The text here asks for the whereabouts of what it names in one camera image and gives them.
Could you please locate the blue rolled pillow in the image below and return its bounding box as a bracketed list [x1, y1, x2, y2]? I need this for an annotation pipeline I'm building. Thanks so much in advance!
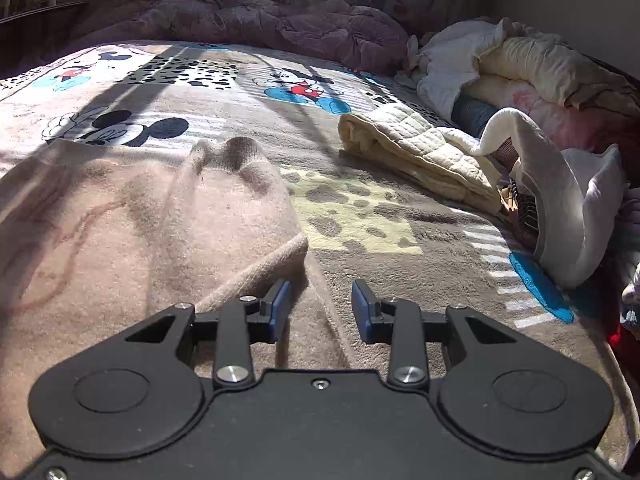
[452, 94, 497, 139]

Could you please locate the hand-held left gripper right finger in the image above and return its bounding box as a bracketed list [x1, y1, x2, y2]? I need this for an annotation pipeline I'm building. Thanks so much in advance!
[352, 279, 516, 389]

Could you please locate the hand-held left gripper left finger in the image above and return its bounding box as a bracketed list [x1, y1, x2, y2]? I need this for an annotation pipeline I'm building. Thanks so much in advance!
[125, 279, 292, 390]

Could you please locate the cartoon mouse printed blanket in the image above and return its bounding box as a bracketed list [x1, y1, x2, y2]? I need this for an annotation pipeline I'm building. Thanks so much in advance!
[0, 40, 633, 466]

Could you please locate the white crumpled cloth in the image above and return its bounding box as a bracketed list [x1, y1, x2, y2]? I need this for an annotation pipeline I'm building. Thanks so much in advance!
[404, 17, 517, 117]

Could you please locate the yellow quilted folded blanket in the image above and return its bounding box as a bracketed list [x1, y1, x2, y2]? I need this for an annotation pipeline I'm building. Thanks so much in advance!
[337, 107, 507, 217]

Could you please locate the beige knit sweater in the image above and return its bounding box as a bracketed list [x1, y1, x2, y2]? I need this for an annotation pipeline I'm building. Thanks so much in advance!
[0, 137, 311, 478]

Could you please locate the cream and pink folded comforter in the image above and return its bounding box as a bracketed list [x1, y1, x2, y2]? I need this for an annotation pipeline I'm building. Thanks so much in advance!
[470, 35, 640, 162]

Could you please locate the purple quilt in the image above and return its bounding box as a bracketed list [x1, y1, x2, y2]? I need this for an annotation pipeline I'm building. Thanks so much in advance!
[67, 0, 412, 67]

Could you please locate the white sweatshirt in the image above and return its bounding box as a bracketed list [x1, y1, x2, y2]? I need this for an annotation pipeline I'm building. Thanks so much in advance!
[469, 107, 629, 289]

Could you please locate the cluttered shelf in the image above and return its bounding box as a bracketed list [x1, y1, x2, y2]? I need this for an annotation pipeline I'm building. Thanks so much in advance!
[0, 0, 92, 77]

